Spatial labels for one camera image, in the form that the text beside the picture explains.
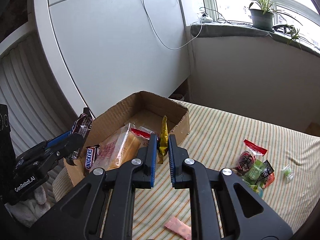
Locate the orange candy wrapper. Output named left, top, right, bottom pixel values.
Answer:
left=263, top=173, right=274, bottom=189

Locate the round green jelly cup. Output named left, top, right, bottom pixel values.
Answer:
left=248, top=184, right=263, bottom=197

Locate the pink candy wrapper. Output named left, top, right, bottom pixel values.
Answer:
left=164, top=217, right=191, bottom=240

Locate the bagged sponge cake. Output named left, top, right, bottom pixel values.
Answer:
left=89, top=123, right=144, bottom=172

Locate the white cable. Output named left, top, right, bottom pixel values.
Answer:
left=141, top=0, right=208, bottom=51

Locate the black printed snack packet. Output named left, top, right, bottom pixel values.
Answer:
left=257, top=160, right=274, bottom=181

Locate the red clear nut bag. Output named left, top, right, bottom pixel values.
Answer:
left=232, top=139, right=267, bottom=176

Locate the gloved left hand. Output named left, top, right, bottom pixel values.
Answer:
left=5, top=186, right=51, bottom=228

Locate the cardboard box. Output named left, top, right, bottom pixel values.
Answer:
left=65, top=91, right=190, bottom=186

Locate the potted spider plant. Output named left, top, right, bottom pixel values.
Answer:
left=248, top=0, right=302, bottom=50

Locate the red clear date bag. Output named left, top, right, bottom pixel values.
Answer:
left=131, top=128, right=154, bottom=149

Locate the Snickers bar Chinese label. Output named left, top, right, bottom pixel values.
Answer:
left=65, top=107, right=93, bottom=166

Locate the striped tablecloth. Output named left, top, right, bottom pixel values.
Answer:
left=65, top=92, right=319, bottom=239

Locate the yellow snack packet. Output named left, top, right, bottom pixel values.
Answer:
left=158, top=115, right=169, bottom=164

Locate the light green cake packet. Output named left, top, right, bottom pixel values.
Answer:
left=242, top=160, right=265, bottom=184

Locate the small clear green candy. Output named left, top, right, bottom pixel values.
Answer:
left=281, top=165, right=295, bottom=183

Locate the Snickers bar English label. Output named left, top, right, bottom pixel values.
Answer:
left=84, top=145, right=100, bottom=176

